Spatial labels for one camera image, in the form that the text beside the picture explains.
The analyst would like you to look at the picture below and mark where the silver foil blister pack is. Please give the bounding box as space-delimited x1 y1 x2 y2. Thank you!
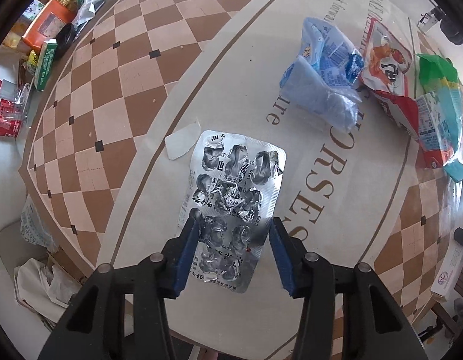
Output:
179 130 287 293

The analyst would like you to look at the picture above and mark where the blue plastic wrapper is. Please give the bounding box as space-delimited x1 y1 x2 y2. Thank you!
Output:
279 17 364 133

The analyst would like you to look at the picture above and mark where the red white snack pouch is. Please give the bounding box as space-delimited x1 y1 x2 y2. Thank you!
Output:
360 18 423 140

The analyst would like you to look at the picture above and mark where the green white small box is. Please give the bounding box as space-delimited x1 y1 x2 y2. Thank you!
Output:
33 39 58 92

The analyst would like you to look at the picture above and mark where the checkered table cloth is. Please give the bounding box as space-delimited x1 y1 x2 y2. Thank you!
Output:
17 0 463 350

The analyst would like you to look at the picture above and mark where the white plastic scrap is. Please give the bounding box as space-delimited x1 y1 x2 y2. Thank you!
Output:
165 119 202 161

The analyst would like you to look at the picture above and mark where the white toothpaste box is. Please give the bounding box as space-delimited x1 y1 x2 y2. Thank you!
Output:
431 239 463 302

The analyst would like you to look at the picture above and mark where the red packet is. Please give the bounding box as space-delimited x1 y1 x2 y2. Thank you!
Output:
0 98 23 138

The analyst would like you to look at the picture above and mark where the green blue snack bag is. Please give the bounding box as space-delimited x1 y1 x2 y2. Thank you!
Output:
415 54 463 183

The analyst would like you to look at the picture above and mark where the orange box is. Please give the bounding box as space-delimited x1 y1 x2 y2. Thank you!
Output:
22 0 76 52

